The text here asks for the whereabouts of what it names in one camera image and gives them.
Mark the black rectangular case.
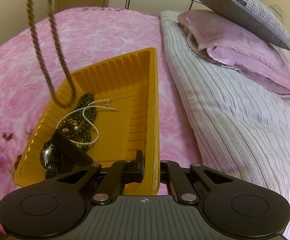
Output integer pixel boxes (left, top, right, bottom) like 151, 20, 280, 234
50, 130, 93, 167

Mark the orange plastic tray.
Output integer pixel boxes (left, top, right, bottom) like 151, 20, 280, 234
13, 47, 161, 196

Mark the dark bead necklace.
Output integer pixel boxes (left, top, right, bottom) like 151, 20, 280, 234
64, 92, 98, 152

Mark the black strap watch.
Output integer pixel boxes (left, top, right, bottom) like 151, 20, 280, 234
40, 141, 72, 180

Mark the white pearl necklace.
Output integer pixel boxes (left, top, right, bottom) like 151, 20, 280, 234
55, 99, 119, 146

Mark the brown bead necklace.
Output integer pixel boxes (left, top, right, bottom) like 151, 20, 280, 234
24, 0, 77, 109

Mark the striped grey duvet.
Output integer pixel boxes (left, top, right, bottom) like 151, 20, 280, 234
160, 10, 290, 239

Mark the pink floral blanket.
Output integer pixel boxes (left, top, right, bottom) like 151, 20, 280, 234
0, 7, 201, 232

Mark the purple pillow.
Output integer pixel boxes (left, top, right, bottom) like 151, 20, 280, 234
177, 10, 290, 98

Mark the grey checked pillow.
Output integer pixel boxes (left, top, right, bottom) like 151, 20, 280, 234
199, 0, 290, 51

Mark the round wall mirror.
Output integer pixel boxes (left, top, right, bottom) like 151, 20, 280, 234
269, 4, 283, 23

